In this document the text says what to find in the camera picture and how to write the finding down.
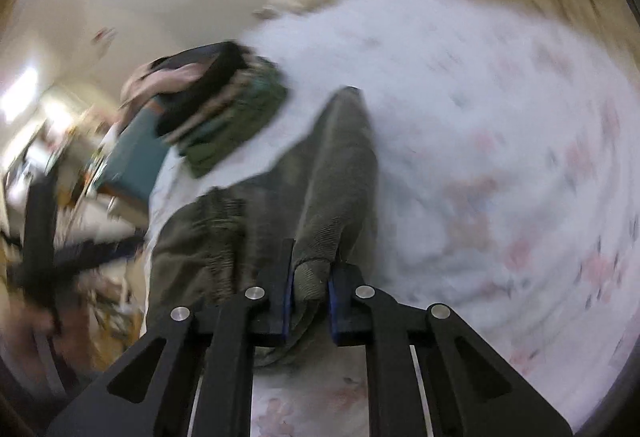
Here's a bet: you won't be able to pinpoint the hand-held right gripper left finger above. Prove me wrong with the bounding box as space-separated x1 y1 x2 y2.
45 239 296 437

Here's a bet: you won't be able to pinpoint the black folded pants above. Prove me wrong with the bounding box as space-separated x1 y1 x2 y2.
152 42 248 138

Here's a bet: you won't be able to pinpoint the green folded clothes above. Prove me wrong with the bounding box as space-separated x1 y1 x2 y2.
185 67 290 178

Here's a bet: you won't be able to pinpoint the camouflage pants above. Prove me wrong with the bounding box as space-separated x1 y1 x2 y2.
142 87 381 368

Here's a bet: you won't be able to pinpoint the pink clothes pile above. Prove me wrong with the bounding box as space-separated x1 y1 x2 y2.
120 59 216 110

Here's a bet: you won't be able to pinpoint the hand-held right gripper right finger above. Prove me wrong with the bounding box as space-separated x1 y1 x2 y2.
327 262 573 437

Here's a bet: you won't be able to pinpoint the bed with floral sheet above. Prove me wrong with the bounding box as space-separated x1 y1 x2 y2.
145 0 640 437

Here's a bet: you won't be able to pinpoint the beige folded clothes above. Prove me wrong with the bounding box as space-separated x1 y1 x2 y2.
170 62 266 146

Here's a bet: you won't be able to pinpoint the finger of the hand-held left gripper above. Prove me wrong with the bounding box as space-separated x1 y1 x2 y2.
52 234 148 275

